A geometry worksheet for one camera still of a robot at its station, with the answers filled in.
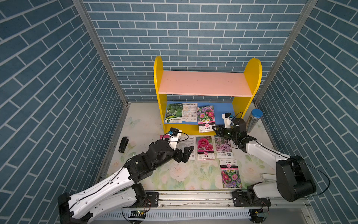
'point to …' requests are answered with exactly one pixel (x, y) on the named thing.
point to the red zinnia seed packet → (230, 178)
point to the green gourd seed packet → (174, 113)
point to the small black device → (123, 144)
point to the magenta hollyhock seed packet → (205, 149)
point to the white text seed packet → (187, 141)
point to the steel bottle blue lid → (253, 119)
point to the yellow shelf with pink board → (194, 101)
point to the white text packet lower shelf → (189, 112)
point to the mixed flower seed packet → (206, 118)
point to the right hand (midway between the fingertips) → (214, 127)
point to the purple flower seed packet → (223, 148)
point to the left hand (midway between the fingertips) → (190, 146)
